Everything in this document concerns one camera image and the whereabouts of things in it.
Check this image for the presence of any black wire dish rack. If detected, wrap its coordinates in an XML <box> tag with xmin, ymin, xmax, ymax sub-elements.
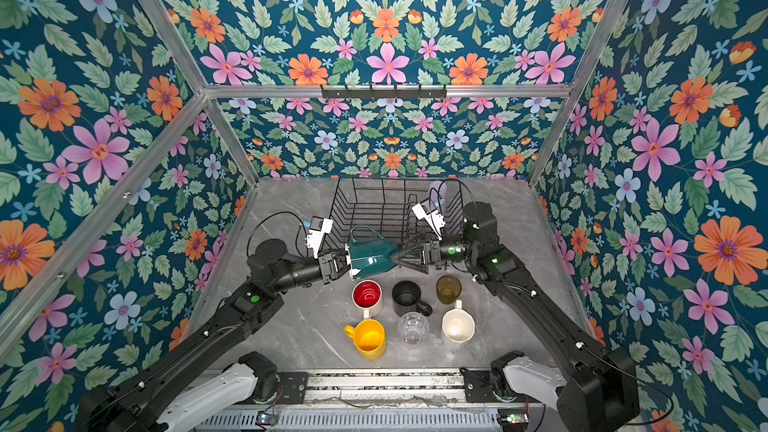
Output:
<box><xmin>323</xmin><ymin>178</ymin><xmax>472</xmax><ymax>249</ymax></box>

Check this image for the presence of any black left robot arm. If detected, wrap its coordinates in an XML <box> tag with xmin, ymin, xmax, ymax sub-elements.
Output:
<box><xmin>75</xmin><ymin>239</ymin><xmax>350</xmax><ymax>431</ymax></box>

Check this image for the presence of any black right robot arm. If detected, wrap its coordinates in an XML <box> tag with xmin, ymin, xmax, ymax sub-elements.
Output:
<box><xmin>392</xmin><ymin>202</ymin><xmax>640</xmax><ymax>431</ymax></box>

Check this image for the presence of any yellow mug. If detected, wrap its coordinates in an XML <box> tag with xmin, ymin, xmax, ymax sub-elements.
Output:
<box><xmin>344</xmin><ymin>310</ymin><xmax>387</xmax><ymax>360</ymax></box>

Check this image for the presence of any cream white mug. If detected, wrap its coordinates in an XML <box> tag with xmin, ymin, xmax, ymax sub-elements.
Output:
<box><xmin>441</xmin><ymin>299</ymin><xmax>476</xmax><ymax>347</ymax></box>

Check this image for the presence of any olive glass cup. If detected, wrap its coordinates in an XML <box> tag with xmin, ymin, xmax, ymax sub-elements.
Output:
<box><xmin>436</xmin><ymin>275</ymin><xmax>463</xmax><ymax>305</ymax></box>

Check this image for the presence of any black hook rail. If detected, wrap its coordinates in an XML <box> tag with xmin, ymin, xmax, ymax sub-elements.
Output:
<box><xmin>320</xmin><ymin>85</ymin><xmax>448</xmax><ymax>100</ymax></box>

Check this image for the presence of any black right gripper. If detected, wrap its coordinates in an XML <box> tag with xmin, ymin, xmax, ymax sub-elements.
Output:
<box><xmin>394</xmin><ymin>229</ymin><xmax>481</xmax><ymax>281</ymax></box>

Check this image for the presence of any clear glass cup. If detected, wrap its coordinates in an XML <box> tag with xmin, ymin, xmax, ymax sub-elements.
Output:
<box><xmin>398</xmin><ymin>312</ymin><xmax>430</xmax><ymax>346</ymax></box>

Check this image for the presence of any black mug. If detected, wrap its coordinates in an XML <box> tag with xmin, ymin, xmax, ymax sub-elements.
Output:
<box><xmin>392</xmin><ymin>280</ymin><xmax>433</xmax><ymax>317</ymax></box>

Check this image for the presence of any green mug cream inside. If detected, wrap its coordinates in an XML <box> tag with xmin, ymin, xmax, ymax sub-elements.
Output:
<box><xmin>345</xmin><ymin>225</ymin><xmax>399</xmax><ymax>280</ymax></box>

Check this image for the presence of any lilac cup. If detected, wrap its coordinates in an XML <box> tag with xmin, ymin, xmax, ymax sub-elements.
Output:
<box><xmin>428</xmin><ymin>181</ymin><xmax>447</xmax><ymax>211</ymax></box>

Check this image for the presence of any white mug red inside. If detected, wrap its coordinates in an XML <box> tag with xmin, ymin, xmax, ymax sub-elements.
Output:
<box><xmin>352</xmin><ymin>280</ymin><xmax>384</xmax><ymax>319</ymax></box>

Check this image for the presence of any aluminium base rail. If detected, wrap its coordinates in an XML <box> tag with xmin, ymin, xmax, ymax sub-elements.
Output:
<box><xmin>197</xmin><ymin>368</ymin><xmax>541</xmax><ymax>432</ymax></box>

